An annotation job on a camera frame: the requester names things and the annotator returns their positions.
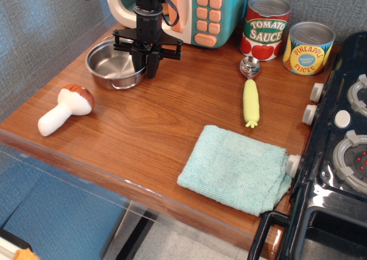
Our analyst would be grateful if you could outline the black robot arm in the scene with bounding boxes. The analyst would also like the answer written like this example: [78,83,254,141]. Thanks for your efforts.
[112,0,184,78]

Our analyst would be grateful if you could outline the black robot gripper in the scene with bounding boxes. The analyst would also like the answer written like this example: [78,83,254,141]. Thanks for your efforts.
[112,9,183,79]

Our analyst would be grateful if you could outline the toy microwave teal and cream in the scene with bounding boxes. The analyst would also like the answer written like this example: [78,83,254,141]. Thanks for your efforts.
[105,0,249,49]

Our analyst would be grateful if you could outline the black basket with orange item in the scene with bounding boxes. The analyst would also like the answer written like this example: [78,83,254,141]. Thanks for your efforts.
[1,229,40,260]

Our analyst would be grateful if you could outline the tomato sauce can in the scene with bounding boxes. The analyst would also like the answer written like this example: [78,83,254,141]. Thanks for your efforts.
[240,0,291,61]

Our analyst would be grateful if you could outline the black toy stove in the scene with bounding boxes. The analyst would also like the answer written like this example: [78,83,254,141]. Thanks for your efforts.
[248,31,366,259]

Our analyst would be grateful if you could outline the small steel pot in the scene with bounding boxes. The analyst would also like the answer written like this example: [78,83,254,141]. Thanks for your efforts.
[85,37,147,90]

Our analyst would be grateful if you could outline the pineapple slices can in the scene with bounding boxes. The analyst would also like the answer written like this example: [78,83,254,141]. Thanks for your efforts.
[283,21,335,76]

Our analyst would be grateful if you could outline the plush mushroom toy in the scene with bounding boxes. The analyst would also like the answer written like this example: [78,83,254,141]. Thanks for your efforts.
[37,84,95,136]

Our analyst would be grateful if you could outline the scoop with yellow handle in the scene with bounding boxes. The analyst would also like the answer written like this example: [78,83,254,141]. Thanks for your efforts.
[240,57,260,129]

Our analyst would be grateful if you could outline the light blue folded cloth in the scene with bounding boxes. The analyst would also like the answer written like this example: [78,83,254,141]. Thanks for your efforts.
[177,125,292,216]

